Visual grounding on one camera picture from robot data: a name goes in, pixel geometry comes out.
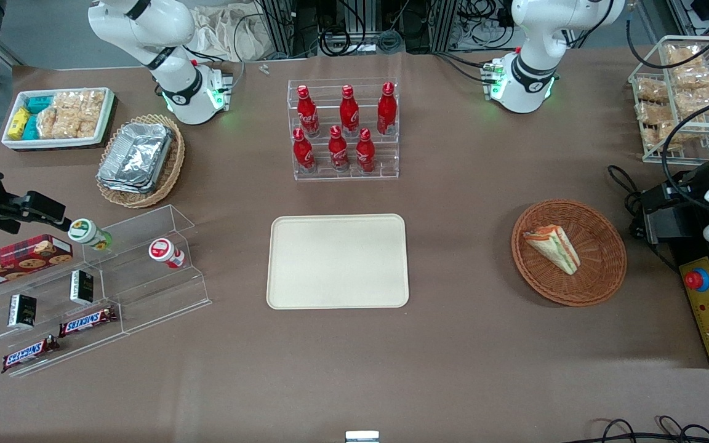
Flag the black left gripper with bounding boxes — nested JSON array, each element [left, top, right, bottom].
[[640, 151, 709, 245]]

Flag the triangle sandwich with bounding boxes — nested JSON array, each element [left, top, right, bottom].
[[523, 225, 582, 276]]

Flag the round brown wicker basket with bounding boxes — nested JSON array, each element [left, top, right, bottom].
[[511, 198, 628, 308]]

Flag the oval tan wicker basket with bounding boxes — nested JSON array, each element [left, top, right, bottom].
[[95, 113, 186, 209]]

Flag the beige plastic tray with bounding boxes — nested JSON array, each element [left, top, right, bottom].
[[266, 214, 411, 310]]

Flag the red cookie box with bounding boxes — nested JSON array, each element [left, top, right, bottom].
[[0, 234, 74, 293]]

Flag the green capped white bottle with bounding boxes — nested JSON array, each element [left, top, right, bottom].
[[68, 218, 113, 252]]

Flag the brown snack bag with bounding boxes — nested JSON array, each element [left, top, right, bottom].
[[673, 90, 709, 119], [643, 122, 687, 152], [636, 101, 676, 125], [664, 42, 709, 70], [670, 65, 709, 93], [634, 78, 670, 103]]

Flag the yellow snack packet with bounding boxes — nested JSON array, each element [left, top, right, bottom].
[[7, 107, 31, 140]]

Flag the clear rice cracker pack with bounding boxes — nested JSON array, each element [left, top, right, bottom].
[[80, 90, 106, 119], [36, 107, 63, 140], [53, 91, 84, 113], [59, 111, 100, 138]]

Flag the small black box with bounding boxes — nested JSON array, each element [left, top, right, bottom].
[[8, 293, 38, 329], [70, 269, 95, 306]]

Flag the white rectangular bin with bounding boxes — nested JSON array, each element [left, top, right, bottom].
[[1, 87, 115, 151]]

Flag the stack of foil containers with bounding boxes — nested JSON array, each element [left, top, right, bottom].
[[97, 122, 174, 195]]

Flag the brown Snickers bar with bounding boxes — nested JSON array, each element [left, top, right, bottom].
[[58, 305, 119, 338], [1, 335, 60, 374]]

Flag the red capped white bottle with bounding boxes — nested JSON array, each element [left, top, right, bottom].
[[148, 237, 187, 270]]

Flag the clear acrylic stepped shelf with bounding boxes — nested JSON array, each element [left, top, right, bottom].
[[0, 204, 213, 378]]

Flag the beige cloth bag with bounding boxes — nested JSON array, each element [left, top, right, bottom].
[[190, 5, 271, 63]]

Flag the red cola bottle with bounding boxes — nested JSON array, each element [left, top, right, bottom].
[[339, 85, 360, 137], [297, 85, 321, 138], [377, 82, 398, 136], [292, 128, 316, 173], [355, 128, 376, 174], [328, 126, 350, 173]]

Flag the clear acrylic bottle rack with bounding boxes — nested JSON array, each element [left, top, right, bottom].
[[287, 78, 400, 182]]

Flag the black cable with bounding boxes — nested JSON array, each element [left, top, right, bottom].
[[581, 416, 709, 443], [661, 89, 709, 210], [607, 164, 647, 242], [627, 12, 709, 70]]

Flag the aluminium frame post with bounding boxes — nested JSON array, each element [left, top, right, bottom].
[[258, 0, 321, 60]]

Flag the bundle of black cables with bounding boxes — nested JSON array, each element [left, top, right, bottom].
[[318, 0, 515, 57]]

